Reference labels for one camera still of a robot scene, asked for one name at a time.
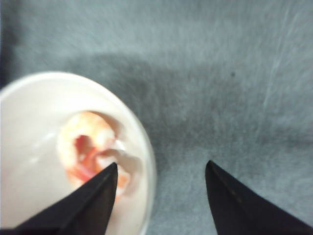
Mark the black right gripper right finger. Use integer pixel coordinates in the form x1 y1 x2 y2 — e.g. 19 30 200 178
205 161 313 235

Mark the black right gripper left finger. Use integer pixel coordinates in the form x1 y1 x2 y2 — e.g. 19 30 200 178
0 163 118 235

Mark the pink shrimp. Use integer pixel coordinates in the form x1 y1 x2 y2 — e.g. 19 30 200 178
57 111 142 201

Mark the beige ribbed bowl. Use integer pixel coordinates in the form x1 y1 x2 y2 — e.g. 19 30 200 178
0 71 157 235

